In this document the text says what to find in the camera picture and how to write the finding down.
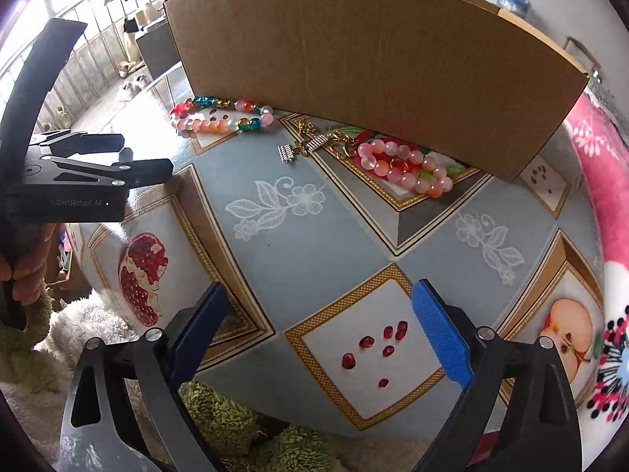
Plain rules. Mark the person's left hand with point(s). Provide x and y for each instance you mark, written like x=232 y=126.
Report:
x=34 y=260

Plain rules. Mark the white fluffy blanket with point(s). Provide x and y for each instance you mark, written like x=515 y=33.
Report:
x=78 y=319

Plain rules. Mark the pink floral blanket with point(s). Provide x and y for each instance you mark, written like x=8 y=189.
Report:
x=604 y=157

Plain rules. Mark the brown cardboard box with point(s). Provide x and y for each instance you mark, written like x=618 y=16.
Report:
x=368 y=59

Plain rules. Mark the blue water bottle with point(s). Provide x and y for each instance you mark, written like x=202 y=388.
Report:
x=513 y=0

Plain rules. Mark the grey cabinet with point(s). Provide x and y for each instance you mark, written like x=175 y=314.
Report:
x=157 y=49

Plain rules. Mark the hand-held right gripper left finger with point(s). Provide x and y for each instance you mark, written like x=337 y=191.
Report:
x=201 y=324

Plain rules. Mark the green fluffy rug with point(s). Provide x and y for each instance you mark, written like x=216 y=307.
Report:
x=226 y=423

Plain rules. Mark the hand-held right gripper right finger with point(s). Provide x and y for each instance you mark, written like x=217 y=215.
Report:
x=440 y=339

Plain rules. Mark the white sneaker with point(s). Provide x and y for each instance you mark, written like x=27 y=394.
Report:
x=141 y=81
x=128 y=92

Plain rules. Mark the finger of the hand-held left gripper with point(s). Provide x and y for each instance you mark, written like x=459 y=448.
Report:
x=98 y=143
x=147 y=169

